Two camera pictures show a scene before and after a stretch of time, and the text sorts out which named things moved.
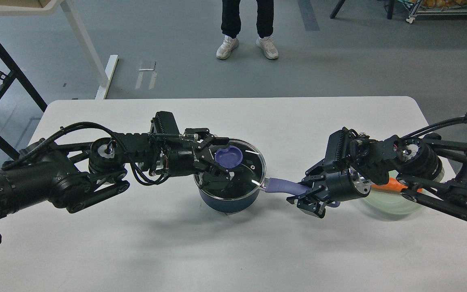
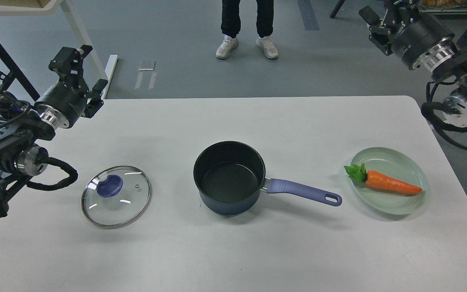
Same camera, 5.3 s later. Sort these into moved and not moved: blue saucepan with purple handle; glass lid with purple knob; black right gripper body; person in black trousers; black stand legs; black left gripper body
Moved: glass lid with purple knob; black left gripper body; black right gripper body
Not moved: person in black trousers; black stand legs; blue saucepan with purple handle
